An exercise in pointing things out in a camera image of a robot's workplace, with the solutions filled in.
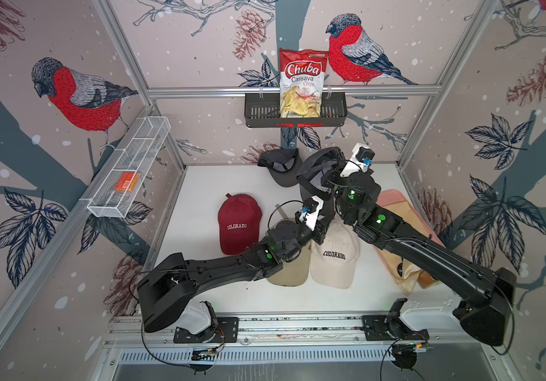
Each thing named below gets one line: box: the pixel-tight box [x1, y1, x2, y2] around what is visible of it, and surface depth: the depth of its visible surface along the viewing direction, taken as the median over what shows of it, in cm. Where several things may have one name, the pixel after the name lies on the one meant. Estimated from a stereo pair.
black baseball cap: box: [257, 147, 303, 188], surface depth 120 cm
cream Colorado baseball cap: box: [309, 219, 361, 290], surface depth 87 cm
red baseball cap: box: [217, 192, 263, 256], surface depth 95 cm
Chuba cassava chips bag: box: [279, 47, 329, 119], surface depth 87 cm
